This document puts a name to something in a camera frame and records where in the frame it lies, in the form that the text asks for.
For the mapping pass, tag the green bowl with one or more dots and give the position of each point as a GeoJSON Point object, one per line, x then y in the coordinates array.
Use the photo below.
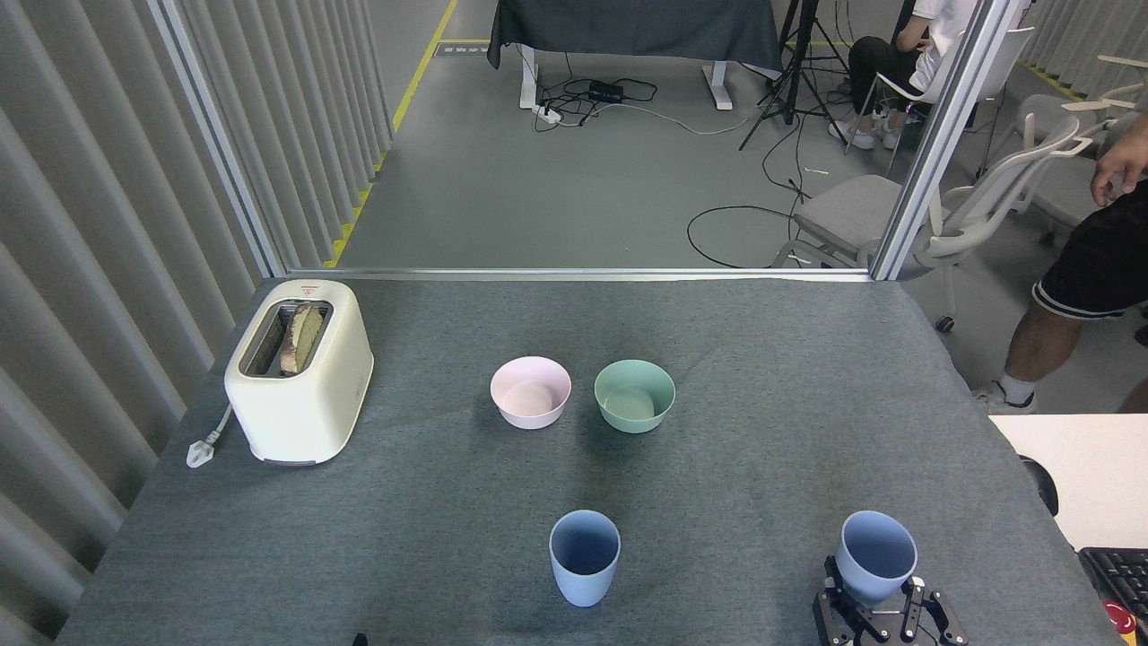
{"type": "Point", "coordinates": [633, 408]}

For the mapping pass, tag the red emergency button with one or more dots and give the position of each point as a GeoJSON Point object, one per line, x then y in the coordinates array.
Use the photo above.
{"type": "Point", "coordinates": [1117, 619]}

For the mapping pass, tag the table with black cloth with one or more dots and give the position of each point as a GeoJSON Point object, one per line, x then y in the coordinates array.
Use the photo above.
{"type": "Point", "coordinates": [637, 27]}

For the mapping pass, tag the seated person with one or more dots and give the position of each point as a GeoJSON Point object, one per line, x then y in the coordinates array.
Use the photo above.
{"type": "Point", "coordinates": [874, 58]}

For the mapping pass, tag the silver frame rail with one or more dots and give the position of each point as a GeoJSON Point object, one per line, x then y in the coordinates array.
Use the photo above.
{"type": "Point", "coordinates": [583, 274]}

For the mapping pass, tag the grey felt table cloth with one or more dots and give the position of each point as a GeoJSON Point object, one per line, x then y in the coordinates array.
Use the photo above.
{"type": "Point", "coordinates": [717, 467]}

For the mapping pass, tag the blue cup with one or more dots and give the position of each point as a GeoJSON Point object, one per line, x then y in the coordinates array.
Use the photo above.
{"type": "Point", "coordinates": [585, 583]}
{"type": "Point", "coordinates": [874, 574]}

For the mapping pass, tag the pink bowl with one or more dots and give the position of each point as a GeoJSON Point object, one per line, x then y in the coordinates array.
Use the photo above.
{"type": "Point", "coordinates": [531, 404]}

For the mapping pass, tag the cream white toaster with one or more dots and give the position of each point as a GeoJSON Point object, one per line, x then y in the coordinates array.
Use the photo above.
{"type": "Point", "coordinates": [300, 408]}

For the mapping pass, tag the white desk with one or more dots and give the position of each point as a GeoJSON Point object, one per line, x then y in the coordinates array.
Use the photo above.
{"type": "Point", "coordinates": [1090, 471]}

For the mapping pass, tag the silver frame post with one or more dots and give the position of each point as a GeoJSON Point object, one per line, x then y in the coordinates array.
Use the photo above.
{"type": "Point", "coordinates": [942, 135]}
{"type": "Point", "coordinates": [220, 144]}

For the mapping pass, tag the grey white office chair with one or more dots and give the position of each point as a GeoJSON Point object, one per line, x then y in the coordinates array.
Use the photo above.
{"type": "Point", "coordinates": [1063, 193]}
{"type": "Point", "coordinates": [847, 211]}
{"type": "Point", "coordinates": [1045, 112]}

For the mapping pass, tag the black tripod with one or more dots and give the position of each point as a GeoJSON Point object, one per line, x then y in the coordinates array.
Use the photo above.
{"type": "Point", "coordinates": [794, 63]}

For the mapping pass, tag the black keyboard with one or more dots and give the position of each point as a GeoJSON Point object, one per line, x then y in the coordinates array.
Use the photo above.
{"type": "Point", "coordinates": [1119, 579]}

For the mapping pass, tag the white plastic chair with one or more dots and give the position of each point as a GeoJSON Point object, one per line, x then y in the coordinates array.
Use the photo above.
{"type": "Point", "coordinates": [928, 90]}

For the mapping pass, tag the walking person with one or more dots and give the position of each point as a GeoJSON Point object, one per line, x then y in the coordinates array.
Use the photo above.
{"type": "Point", "coordinates": [1090, 260]}

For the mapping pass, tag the brown bread slice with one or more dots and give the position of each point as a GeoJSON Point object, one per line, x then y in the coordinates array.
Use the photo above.
{"type": "Point", "coordinates": [303, 336]}

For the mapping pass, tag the black computer mouse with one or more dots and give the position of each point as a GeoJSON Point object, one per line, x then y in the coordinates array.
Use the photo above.
{"type": "Point", "coordinates": [1042, 489]}

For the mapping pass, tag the black power adapter box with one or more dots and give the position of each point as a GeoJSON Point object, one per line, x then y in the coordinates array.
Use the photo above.
{"type": "Point", "coordinates": [606, 91]}

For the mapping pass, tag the white power strip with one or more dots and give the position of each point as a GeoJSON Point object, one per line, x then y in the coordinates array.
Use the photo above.
{"type": "Point", "coordinates": [548, 114]}

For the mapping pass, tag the walking person's hand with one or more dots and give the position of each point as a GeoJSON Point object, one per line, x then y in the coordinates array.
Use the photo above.
{"type": "Point", "coordinates": [1119, 170]}

